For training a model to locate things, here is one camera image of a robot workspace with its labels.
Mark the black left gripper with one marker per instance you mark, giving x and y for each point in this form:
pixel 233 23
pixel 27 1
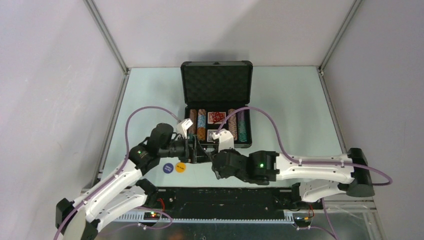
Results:
pixel 196 155

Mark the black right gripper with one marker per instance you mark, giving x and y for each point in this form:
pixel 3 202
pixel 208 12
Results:
pixel 229 150

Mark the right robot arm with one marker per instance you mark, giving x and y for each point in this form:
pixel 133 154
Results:
pixel 316 178

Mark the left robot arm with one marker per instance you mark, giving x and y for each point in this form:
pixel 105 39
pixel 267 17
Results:
pixel 126 188

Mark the red dice set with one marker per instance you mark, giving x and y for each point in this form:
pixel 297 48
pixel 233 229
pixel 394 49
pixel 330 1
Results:
pixel 215 117

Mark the blue small blind button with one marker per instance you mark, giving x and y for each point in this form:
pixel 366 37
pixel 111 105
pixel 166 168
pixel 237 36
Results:
pixel 168 168

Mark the yellow big blind button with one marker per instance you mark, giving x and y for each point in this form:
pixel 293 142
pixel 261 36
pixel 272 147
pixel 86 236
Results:
pixel 180 167

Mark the blue playing card deck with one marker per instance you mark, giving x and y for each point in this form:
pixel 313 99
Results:
pixel 211 135

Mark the pink brown chip stack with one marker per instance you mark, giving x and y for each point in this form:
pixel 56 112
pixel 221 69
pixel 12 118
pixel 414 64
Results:
pixel 232 126

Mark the blue orange chip stack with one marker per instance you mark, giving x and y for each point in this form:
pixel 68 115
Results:
pixel 201 124

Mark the purple green chip stack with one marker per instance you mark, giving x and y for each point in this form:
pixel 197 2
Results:
pixel 242 129

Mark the black poker case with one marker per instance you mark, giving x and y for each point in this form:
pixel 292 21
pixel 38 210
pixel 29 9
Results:
pixel 216 86

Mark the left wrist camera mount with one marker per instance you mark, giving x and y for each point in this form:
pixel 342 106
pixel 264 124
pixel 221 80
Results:
pixel 183 126

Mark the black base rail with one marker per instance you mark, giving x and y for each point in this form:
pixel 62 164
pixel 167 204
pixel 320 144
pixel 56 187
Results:
pixel 213 203

